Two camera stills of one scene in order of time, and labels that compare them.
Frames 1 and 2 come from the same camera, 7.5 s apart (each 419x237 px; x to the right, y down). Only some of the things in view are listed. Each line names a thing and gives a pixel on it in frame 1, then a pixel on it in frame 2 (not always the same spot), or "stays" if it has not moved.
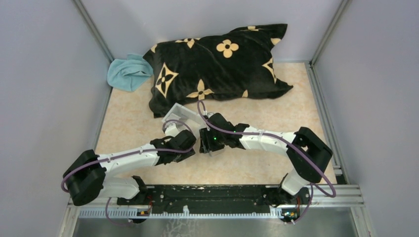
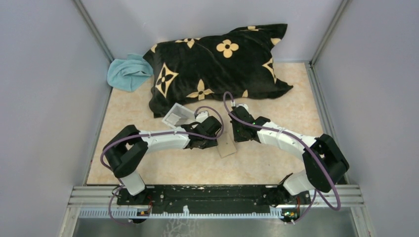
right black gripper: (206, 145) to (237, 137)
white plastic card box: (192, 118) stays
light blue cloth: (128, 74) stays
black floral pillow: (235, 63) stays
